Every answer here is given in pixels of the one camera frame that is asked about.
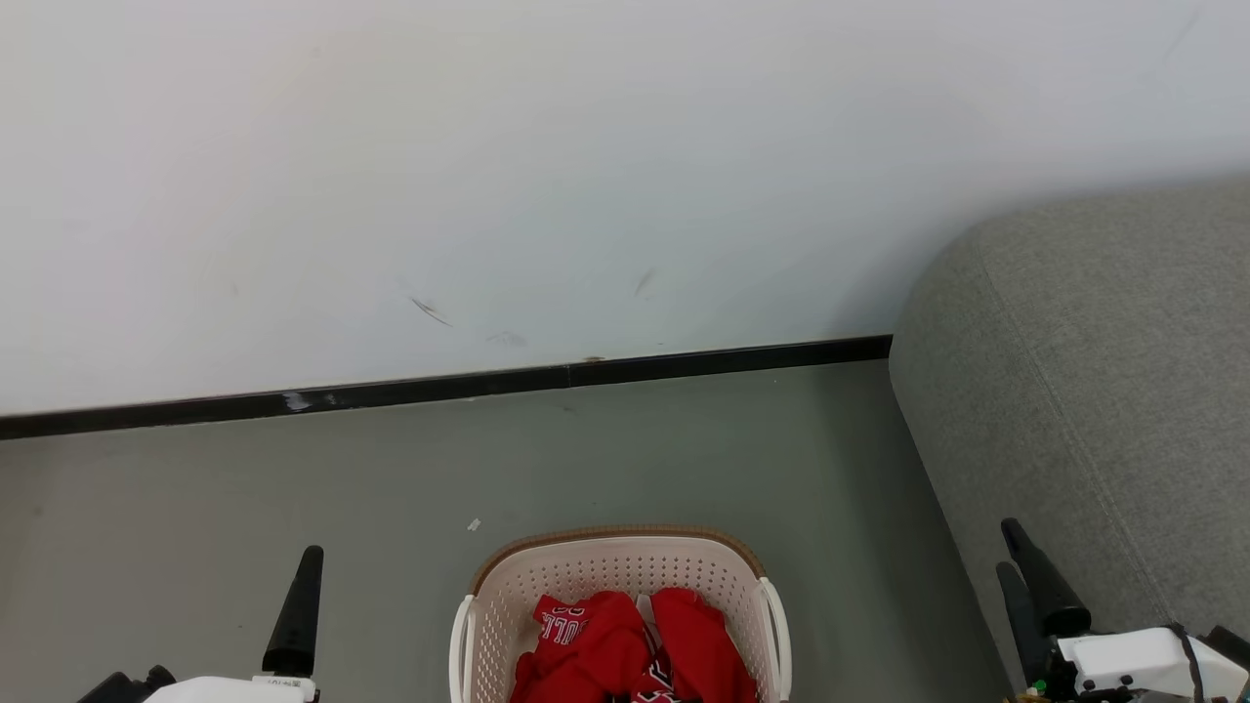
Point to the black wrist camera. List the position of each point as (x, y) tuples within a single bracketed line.
[(1230, 644), (122, 688)]

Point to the cream perforated laundry basket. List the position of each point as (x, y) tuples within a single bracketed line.
[(605, 571)]

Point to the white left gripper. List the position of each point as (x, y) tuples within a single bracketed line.
[(234, 690)]

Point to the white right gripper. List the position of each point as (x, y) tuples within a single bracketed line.
[(1123, 659)]

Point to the red jersey with black print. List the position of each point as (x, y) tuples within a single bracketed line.
[(586, 654)]

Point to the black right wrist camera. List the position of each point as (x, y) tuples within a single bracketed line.
[(1230, 644)]

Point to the black wall baseboard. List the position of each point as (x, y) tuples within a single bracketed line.
[(391, 393)]

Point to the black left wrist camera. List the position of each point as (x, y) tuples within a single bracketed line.
[(122, 688)]

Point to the plain red garment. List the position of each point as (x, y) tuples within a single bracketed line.
[(703, 644)]

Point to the grey fabric sofa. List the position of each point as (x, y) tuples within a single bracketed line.
[(1123, 391)]

